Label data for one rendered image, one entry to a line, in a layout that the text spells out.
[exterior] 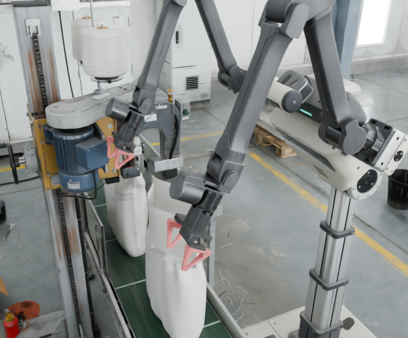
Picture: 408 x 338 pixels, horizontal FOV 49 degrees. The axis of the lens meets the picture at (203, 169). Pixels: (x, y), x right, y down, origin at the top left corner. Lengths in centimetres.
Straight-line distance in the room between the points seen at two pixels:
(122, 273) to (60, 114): 111
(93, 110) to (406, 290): 232
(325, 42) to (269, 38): 15
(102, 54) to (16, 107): 312
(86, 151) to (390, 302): 215
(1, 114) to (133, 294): 281
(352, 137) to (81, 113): 94
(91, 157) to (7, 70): 301
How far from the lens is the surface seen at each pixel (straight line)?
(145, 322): 222
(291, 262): 321
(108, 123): 193
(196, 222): 107
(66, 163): 176
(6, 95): 466
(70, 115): 165
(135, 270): 250
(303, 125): 156
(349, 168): 149
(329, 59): 110
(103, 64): 165
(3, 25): 453
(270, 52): 100
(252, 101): 100
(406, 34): 898
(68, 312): 247
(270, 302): 289
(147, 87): 153
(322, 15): 105
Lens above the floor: 196
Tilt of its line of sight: 27 degrees down
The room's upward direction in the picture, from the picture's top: 1 degrees clockwise
